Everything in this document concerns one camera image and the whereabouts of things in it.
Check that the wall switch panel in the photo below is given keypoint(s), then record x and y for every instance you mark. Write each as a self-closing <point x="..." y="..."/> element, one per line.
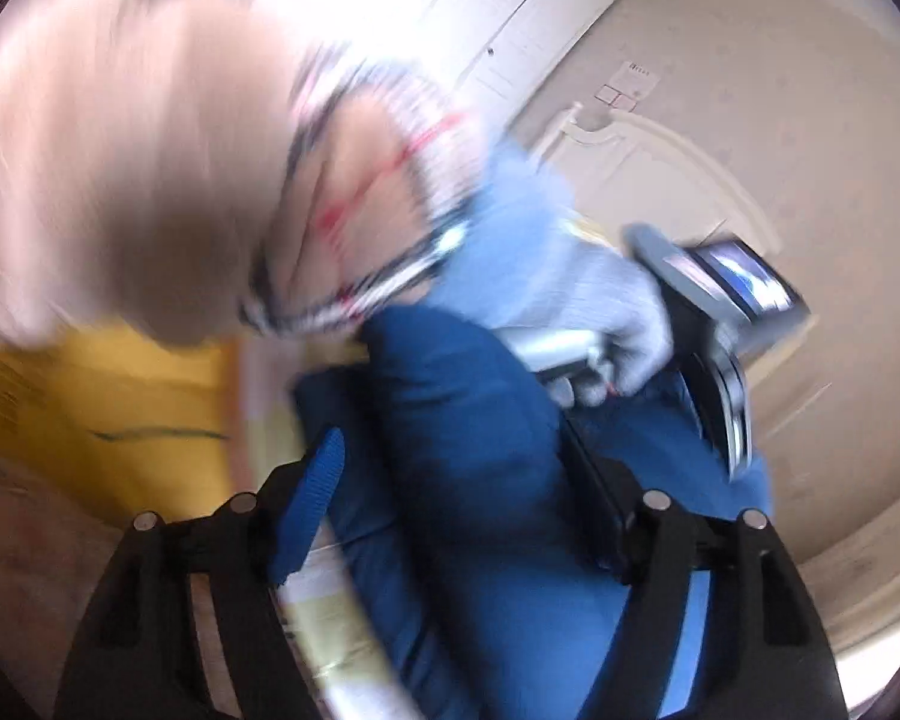
<point x="621" y="88"/>

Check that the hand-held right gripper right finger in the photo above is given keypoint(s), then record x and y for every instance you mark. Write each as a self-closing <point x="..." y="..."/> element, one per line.
<point x="607" y="517"/>

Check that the white bed headboard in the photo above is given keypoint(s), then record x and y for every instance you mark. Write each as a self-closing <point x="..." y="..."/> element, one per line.
<point x="645" y="157"/>

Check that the person's left hand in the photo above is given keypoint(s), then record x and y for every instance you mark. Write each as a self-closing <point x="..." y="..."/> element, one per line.
<point x="622" y="307"/>

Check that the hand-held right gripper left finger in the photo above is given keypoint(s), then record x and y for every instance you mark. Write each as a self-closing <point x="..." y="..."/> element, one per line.
<point x="311" y="502"/>

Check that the blue puffer jacket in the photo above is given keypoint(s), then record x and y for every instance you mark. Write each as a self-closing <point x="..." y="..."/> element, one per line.
<point x="457" y="427"/>

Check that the yellow cloth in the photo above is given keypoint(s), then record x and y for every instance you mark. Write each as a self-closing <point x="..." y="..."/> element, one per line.
<point x="120" y="405"/>

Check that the white wardrobe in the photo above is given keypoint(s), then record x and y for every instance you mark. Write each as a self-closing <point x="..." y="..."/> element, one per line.
<point x="457" y="0"/>

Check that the person in light blue sleeve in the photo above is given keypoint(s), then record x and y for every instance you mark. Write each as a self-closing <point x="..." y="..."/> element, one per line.
<point x="157" y="150"/>

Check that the yellow checked bed sheet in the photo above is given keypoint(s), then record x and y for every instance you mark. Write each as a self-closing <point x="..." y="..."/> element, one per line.
<point x="315" y="615"/>

